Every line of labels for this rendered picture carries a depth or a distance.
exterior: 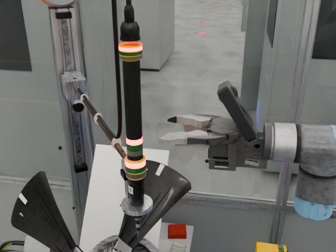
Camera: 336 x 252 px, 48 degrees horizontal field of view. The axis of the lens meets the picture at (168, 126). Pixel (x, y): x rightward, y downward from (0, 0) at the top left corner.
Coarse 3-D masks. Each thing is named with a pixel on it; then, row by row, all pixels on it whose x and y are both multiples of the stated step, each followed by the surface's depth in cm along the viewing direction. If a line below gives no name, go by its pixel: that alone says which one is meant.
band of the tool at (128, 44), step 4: (120, 44) 68; (124, 44) 70; (128, 44) 71; (132, 44) 71; (136, 44) 71; (140, 44) 68; (128, 56) 68; (132, 56) 68; (124, 60) 68; (128, 60) 68; (132, 60) 68; (136, 60) 69
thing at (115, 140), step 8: (112, 0) 73; (128, 0) 65; (112, 8) 73; (112, 16) 74; (120, 88) 81; (80, 96) 118; (120, 96) 81; (88, 104) 112; (120, 104) 82; (96, 112) 105; (120, 112) 83; (120, 120) 84; (120, 128) 85; (112, 136) 92; (112, 144) 91; (120, 144) 92
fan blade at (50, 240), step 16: (32, 192) 103; (48, 192) 100; (16, 208) 107; (32, 208) 103; (48, 208) 100; (16, 224) 109; (32, 224) 106; (48, 224) 101; (64, 224) 98; (48, 240) 104; (64, 240) 99
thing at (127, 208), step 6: (120, 174) 85; (126, 180) 83; (126, 186) 84; (126, 192) 84; (126, 198) 85; (144, 198) 85; (150, 198) 85; (120, 204) 83; (126, 204) 83; (144, 204) 83; (150, 204) 83; (126, 210) 81; (132, 210) 81; (138, 210) 81; (144, 210) 81
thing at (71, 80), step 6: (66, 72) 133; (72, 72) 134; (66, 78) 128; (72, 78) 128; (78, 78) 128; (84, 78) 128; (66, 84) 125; (72, 84) 126; (78, 84) 127; (84, 84) 128; (66, 90) 126; (72, 90) 127; (84, 90) 129; (66, 96) 129; (72, 96) 128; (78, 96) 129
